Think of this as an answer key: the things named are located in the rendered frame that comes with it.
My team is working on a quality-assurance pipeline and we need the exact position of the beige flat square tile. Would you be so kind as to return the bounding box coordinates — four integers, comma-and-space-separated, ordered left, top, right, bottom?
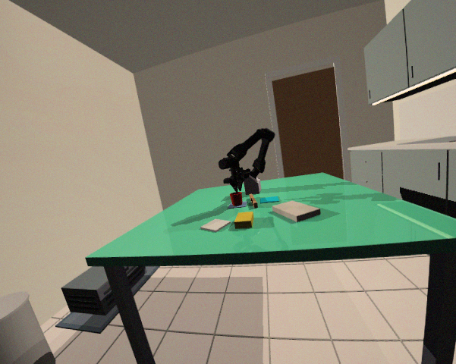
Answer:
200, 219, 231, 232

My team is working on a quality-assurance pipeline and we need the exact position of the yellow rectangular block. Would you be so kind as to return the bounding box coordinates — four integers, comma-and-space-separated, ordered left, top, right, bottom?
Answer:
234, 212, 254, 229

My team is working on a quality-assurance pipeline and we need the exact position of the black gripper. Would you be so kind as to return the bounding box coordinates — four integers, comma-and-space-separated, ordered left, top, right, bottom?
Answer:
223, 166, 245, 193

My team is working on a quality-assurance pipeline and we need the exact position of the beige flat rectangular block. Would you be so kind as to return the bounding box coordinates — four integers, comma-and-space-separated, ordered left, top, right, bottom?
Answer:
272, 201, 321, 221

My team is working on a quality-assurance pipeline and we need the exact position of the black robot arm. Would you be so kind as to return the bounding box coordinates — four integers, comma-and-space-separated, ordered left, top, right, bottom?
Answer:
219, 128, 275, 179

